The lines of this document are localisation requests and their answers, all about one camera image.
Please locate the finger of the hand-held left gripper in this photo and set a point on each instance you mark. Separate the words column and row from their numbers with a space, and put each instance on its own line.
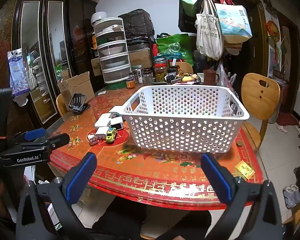
column 35, row 133
column 60, row 140

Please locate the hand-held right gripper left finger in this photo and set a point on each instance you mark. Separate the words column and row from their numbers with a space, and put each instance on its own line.
column 81, row 177

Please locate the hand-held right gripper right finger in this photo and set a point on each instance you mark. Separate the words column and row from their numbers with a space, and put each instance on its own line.
column 216, row 180

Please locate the silver multi-port charger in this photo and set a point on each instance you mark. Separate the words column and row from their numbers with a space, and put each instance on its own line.
column 101, row 132

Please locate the white power charger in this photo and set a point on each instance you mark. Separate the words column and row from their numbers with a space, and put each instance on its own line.
column 101, row 123

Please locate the small white plug adapter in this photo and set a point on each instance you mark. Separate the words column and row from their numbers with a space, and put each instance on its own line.
column 116, row 123

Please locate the white perforated plastic basket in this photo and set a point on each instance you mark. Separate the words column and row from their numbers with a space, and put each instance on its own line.
column 180, row 132

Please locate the yellow card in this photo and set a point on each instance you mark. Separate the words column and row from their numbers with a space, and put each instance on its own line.
column 244, row 170

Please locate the small white toy car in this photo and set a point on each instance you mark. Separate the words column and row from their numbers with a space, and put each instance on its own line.
column 92, row 139

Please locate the black phone stand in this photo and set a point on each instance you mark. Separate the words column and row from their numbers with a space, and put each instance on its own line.
column 77, row 101

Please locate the coin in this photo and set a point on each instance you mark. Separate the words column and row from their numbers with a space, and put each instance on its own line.
column 239, row 144

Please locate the yellow toy car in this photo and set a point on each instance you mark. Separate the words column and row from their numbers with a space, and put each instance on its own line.
column 111, row 135

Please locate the flattened cardboard box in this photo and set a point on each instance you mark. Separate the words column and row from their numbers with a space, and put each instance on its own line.
column 76, row 86

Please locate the red printed tablecloth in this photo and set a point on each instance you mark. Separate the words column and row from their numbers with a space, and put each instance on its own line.
column 140, row 180

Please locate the small white card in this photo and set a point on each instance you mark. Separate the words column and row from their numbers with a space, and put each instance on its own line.
column 101, row 92

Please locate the person's dark trousers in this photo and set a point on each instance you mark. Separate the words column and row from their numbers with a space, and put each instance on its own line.
column 130, row 217

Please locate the blue snack packet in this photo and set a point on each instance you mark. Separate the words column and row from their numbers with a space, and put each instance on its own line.
column 17, row 72

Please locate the grey slipper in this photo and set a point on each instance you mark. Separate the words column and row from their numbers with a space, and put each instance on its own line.
column 288, row 197
column 296, row 192

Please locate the green plastic basket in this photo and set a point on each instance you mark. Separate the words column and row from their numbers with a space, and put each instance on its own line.
column 115, row 86

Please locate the white slipper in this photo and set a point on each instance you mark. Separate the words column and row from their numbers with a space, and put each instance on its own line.
column 281, row 129

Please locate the orange jar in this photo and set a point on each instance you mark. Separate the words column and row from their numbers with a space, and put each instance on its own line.
column 130, row 83

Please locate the red door mat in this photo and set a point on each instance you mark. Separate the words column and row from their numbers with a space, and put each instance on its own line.
column 287, row 120

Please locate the dark wooden cabinet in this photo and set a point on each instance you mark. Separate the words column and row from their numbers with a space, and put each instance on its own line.
column 82, row 42

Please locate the clear stacked drawer unit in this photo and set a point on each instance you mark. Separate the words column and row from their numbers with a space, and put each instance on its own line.
column 113, row 55

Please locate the brown mug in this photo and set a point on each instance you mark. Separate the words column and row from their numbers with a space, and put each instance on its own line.
column 210, row 77

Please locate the clear plastic bag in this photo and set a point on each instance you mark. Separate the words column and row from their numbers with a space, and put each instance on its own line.
column 223, row 76

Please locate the glass jar black lid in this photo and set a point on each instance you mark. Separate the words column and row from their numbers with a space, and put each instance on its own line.
column 147, row 77

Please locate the brown cardboard box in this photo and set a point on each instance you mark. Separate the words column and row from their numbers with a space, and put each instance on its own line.
column 140, row 57

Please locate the glass pickle jar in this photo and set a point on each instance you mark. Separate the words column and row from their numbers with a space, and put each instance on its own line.
column 161, row 72

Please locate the green shopping bag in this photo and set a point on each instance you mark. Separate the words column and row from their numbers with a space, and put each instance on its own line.
column 175, row 47

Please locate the potted plant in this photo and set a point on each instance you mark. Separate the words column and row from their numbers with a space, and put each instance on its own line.
column 281, row 55

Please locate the white tote bag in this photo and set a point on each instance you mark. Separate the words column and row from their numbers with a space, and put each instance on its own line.
column 210, row 37

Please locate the printed blue tote bag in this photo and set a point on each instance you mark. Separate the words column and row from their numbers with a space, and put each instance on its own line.
column 231, row 22

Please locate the black paper bag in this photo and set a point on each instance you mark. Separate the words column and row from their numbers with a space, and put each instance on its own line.
column 186, row 22

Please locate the green paper bag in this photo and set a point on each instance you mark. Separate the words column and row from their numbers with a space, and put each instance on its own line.
column 191, row 0

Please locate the red round wall ornament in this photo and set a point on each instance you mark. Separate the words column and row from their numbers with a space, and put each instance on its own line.
column 273, row 30

